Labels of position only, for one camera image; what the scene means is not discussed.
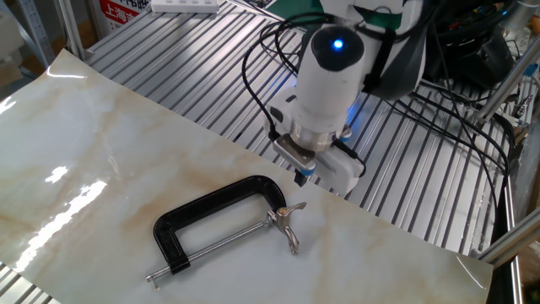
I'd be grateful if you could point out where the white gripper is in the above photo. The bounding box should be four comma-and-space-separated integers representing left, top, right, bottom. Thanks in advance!
265, 86, 366, 196

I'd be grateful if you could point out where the black C-clamp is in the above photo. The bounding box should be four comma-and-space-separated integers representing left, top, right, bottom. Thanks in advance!
145, 175, 288, 291

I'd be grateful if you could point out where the green cutting mat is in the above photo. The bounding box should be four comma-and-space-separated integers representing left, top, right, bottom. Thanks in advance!
265, 0, 328, 20

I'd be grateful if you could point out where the marble pattern mat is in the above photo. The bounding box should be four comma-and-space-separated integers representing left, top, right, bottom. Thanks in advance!
0, 48, 494, 304

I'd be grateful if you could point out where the white power strip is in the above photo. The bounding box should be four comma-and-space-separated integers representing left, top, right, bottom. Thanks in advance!
150, 0, 220, 14

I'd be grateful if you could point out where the red and white sign box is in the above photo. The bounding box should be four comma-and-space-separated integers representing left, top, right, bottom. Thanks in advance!
99, 0, 153, 33

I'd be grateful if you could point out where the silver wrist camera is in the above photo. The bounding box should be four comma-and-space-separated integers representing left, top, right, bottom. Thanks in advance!
272, 134, 317, 176

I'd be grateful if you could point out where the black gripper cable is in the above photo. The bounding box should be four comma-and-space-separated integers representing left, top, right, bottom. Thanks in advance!
332, 141, 367, 176

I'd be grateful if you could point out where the black camera cable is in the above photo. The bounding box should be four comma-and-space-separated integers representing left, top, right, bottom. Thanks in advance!
241, 12, 338, 143

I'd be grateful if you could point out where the black cable bundle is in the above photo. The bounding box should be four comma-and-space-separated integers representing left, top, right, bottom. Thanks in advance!
396, 8, 514, 220

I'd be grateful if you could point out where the aluminium frame post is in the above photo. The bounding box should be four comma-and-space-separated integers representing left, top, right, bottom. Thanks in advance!
478, 209, 540, 268
54, 0, 96, 61
476, 41, 540, 126

